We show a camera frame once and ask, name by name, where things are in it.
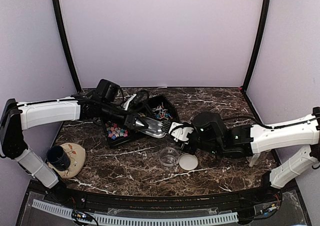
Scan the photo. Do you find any black three-compartment candy tray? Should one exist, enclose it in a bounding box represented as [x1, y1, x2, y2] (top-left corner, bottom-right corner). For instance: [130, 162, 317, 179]
[101, 95, 179, 149]

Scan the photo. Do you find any metal scoop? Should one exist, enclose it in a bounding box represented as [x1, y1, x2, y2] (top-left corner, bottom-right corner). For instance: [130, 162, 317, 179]
[136, 117, 172, 139]

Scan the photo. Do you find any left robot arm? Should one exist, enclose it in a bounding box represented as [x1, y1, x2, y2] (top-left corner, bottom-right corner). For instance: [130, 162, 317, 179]
[0, 95, 138, 204]

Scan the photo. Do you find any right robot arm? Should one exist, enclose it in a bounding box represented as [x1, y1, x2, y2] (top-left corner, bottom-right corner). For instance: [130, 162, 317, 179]
[161, 107, 320, 203]

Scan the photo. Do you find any pile of small stick candies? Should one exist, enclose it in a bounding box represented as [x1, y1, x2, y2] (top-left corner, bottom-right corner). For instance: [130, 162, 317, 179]
[152, 104, 173, 121]

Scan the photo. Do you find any pile of star candies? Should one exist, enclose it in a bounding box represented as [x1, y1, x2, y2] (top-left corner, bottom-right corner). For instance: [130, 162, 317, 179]
[105, 122, 129, 140]

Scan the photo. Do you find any white jar lid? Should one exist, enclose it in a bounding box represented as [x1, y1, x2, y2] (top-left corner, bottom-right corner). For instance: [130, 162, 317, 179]
[178, 153, 199, 171]

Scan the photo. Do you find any white mug yellow inside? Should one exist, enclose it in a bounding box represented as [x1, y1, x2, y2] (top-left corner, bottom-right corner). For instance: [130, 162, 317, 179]
[246, 153, 261, 167]

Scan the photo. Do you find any cream floral plate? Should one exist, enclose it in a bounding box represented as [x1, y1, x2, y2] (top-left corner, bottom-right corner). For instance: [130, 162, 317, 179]
[47, 143, 87, 179]

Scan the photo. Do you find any dark blue mug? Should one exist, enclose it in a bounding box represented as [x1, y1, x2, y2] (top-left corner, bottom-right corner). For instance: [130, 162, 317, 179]
[46, 146, 71, 171]

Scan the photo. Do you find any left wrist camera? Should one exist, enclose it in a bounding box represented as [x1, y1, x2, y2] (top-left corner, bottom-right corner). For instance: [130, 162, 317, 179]
[95, 79, 120, 103]

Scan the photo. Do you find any left black frame post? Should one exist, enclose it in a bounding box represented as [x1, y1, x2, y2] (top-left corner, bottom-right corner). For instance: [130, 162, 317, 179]
[52, 0, 82, 92]

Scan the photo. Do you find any black frame post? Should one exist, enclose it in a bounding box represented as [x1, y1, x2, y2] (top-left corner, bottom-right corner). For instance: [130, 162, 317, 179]
[52, 0, 82, 92]
[241, 0, 271, 94]

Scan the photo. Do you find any black front rail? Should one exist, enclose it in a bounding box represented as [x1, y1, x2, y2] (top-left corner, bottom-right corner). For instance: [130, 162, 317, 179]
[27, 180, 283, 213]

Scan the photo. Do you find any white slotted cable duct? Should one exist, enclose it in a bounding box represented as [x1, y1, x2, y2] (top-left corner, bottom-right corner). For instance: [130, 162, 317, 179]
[31, 199, 239, 225]

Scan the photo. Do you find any right black frame post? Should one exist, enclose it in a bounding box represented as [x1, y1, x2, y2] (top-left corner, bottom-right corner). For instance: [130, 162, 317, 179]
[241, 0, 271, 94]

